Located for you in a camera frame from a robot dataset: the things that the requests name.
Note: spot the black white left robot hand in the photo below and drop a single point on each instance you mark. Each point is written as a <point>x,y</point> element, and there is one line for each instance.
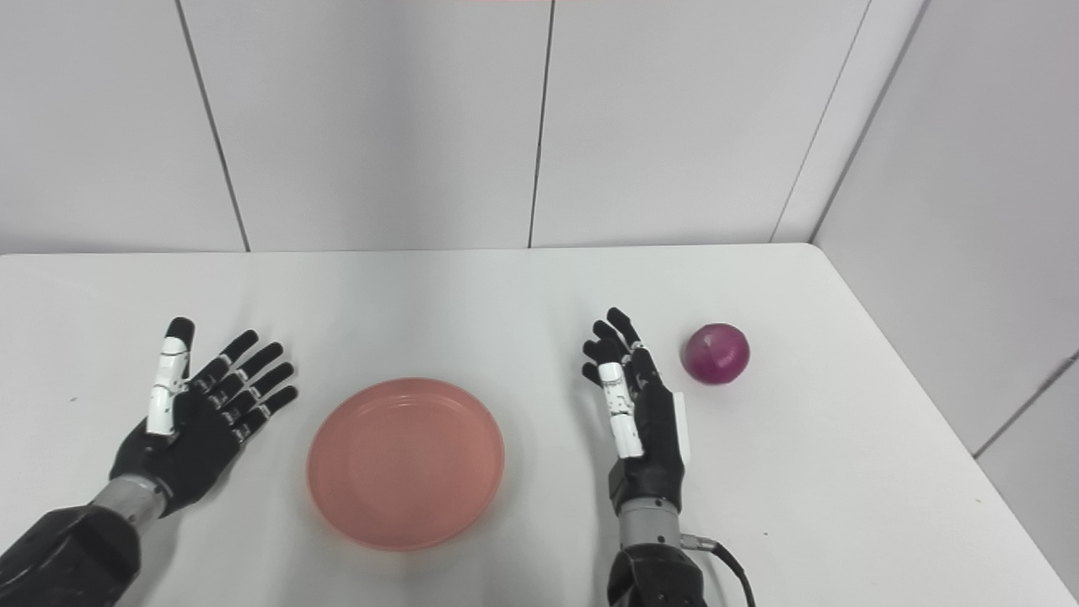
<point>190,455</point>

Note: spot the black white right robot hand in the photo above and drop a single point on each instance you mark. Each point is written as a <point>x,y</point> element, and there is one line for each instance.
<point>657,455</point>

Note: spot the red onion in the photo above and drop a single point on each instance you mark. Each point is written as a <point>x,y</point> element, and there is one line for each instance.
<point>716,354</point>

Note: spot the pink round plate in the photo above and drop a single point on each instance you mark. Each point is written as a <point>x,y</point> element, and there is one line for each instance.
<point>406,464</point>

